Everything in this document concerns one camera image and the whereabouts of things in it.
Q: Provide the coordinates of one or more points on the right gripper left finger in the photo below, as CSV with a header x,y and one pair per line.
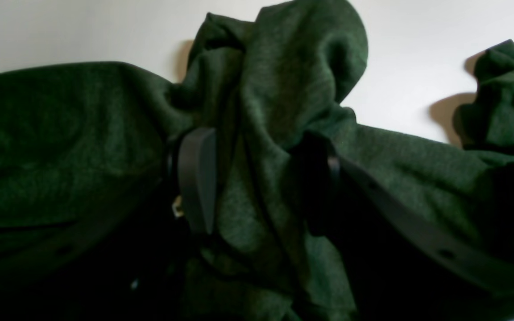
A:
x,y
185,216

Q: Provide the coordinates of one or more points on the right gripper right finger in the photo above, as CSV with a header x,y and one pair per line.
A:
x,y
399,266

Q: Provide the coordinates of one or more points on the dark green t-shirt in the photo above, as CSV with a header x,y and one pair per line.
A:
x,y
82,145

